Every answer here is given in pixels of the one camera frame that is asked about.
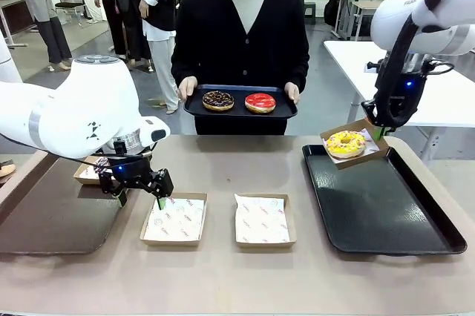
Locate red glazed donut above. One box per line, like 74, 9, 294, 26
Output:
244, 92, 278, 115

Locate white side table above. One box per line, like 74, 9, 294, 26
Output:
324, 39, 475, 161

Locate chocolate donut small sprinkles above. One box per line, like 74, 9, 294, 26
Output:
202, 90, 235, 113

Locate black-sleeved right forearm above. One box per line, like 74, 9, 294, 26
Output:
171, 39, 203, 80

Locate brown plastic serving tray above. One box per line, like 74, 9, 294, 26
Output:
0, 152, 129, 257

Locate yellow sprinkled donut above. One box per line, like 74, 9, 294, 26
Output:
326, 130, 367, 159

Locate person's right hand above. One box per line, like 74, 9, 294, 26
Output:
177, 76, 198, 102

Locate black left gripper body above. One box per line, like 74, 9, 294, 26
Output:
93, 154, 155, 188

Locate white printed paper liner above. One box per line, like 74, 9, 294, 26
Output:
324, 128, 383, 164
234, 193, 291, 245
143, 197, 206, 242

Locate person's left hand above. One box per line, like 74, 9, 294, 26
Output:
284, 82, 301, 105

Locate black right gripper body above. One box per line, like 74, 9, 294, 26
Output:
373, 53, 433, 128

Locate bystander in black clothes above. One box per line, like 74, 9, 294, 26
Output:
114, 0, 151, 68

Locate large black serving tray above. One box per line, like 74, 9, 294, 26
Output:
302, 144, 468, 257

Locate small black serving tray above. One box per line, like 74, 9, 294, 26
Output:
183, 84, 299, 120

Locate brown cardboard box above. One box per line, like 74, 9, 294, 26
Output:
319, 117, 390, 171
73, 156, 112, 186
140, 192, 208, 247
233, 192, 298, 249

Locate white cylindrical air purifier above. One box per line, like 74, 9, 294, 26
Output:
0, 30, 23, 85

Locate beige rounded object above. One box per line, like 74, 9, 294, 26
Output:
0, 159, 18, 179

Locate black cable sleeve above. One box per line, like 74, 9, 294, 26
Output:
373, 0, 465, 128

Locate bystander white top black trousers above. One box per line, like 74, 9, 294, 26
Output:
91, 0, 129, 56

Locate person in black top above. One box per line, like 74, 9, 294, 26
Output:
171, 0, 310, 136

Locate black-sleeved left forearm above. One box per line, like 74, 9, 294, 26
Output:
284, 41, 310, 89

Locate gray background work table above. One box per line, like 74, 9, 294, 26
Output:
333, 0, 387, 41

